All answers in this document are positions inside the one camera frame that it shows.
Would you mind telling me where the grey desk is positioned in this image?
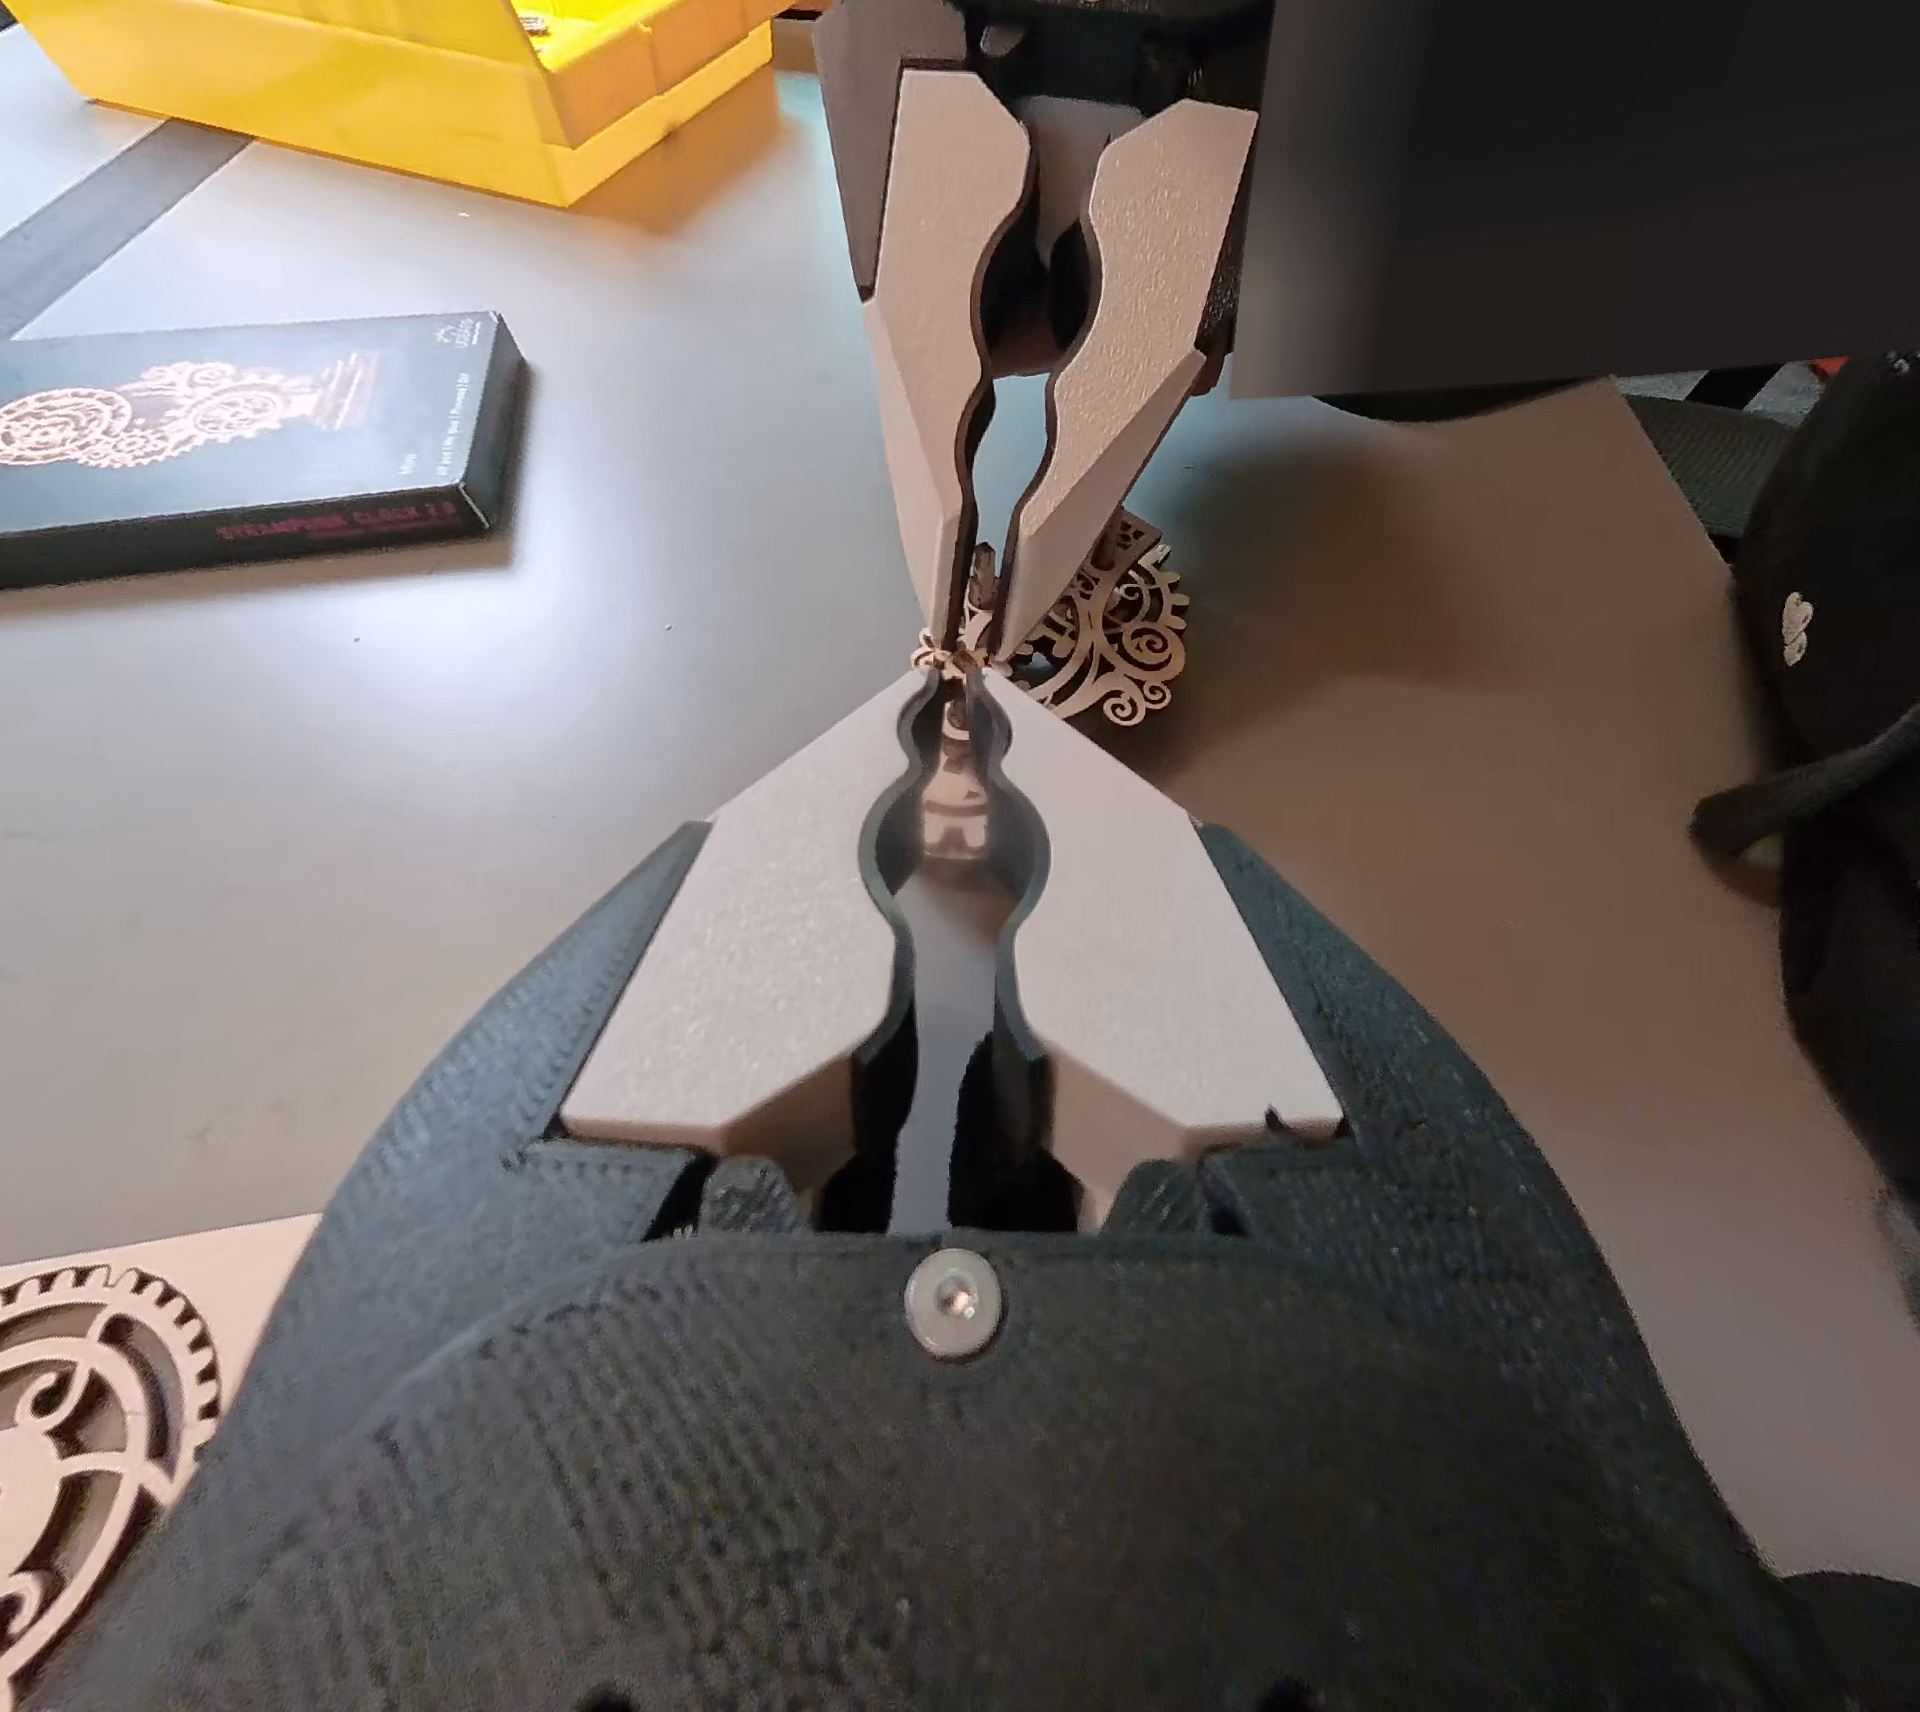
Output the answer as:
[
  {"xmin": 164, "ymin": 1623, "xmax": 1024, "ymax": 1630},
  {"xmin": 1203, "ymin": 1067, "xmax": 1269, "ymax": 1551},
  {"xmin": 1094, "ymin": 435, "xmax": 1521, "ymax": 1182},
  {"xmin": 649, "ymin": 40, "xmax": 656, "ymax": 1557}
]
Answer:
[{"xmin": 0, "ymin": 17, "xmax": 1920, "ymax": 1587}]

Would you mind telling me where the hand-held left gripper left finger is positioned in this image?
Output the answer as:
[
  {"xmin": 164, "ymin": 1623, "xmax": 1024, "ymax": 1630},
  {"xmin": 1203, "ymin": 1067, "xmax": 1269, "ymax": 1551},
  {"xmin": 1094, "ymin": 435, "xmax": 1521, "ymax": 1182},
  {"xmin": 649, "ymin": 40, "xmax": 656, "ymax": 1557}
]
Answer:
[{"xmin": 558, "ymin": 674, "xmax": 940, "ymax": 1204}]

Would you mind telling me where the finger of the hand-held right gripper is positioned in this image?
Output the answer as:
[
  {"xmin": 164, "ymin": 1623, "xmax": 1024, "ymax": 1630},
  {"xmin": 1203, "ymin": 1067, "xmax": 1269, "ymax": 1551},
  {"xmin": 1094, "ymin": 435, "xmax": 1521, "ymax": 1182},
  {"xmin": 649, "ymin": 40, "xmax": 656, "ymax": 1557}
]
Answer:
[
  {"xmin": 989, "ymin": 98, "xmax": 1260, "ymax": 664},
  {"xmin": 862, "ymin": 69, "xmax": 1037, "ymax": 664}
]

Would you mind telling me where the wooden gear clock assembly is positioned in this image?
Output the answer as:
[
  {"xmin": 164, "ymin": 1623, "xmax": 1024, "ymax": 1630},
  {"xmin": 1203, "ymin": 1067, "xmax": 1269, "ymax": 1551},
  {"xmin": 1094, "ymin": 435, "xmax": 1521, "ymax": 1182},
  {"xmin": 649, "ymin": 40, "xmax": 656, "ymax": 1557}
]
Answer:
[{"xmin": 911, "ymin": 504, "xmax": 1193, "ymax": 873}]

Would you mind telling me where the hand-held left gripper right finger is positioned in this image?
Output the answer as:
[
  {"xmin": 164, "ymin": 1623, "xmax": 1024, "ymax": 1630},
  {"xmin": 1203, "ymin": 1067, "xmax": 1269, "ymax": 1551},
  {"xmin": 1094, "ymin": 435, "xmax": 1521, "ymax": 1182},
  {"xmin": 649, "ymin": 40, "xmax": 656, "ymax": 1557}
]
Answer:
[{"xmin": 974, "ymin": 676, "xmax": 1343, "ymax": 1204}]

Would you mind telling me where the yellow plastic bin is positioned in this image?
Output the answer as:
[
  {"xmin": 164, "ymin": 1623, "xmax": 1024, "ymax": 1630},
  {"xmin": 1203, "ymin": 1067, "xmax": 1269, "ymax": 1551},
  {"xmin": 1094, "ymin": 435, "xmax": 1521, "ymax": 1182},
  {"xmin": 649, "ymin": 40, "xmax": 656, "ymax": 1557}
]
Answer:
[{"xmin": 0, "ymin": 0, "xmax": 807, "ymax": 212}]

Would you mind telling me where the black puzzle box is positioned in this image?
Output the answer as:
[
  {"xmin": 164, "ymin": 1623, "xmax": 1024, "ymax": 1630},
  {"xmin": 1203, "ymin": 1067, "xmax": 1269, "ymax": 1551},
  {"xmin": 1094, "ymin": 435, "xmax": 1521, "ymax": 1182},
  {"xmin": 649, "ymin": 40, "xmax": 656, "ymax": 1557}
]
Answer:
[{"xmin": 0, "ymin": 309, "xmax": 530, "ymax": 593}]

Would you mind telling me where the black mesh chair seat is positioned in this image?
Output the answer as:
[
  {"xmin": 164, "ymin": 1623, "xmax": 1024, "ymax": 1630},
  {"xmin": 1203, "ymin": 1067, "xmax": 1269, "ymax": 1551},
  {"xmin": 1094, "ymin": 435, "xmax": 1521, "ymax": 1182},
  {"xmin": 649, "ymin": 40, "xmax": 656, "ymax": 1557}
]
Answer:
[{"xmin": 1626, "ymin": 385, "xmax": 1793, "ymax": 553}]

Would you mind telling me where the wooden puzzle sheet with gears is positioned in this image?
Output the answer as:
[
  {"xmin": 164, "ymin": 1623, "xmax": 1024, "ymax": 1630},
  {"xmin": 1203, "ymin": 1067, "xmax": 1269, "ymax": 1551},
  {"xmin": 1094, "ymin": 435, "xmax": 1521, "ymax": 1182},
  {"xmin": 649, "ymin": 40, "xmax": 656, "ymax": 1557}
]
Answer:
[{"xmin": 0, "ymin": 1209, "xmax": 324, "ymax": 1712}]

